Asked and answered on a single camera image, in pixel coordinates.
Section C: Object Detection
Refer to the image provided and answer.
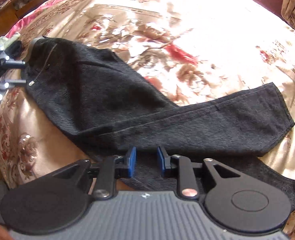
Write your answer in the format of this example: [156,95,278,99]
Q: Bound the black pants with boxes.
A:
[22,37,295,209]

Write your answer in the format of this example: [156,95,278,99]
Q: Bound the floral satin bedspread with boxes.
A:
[0,0,295,239]

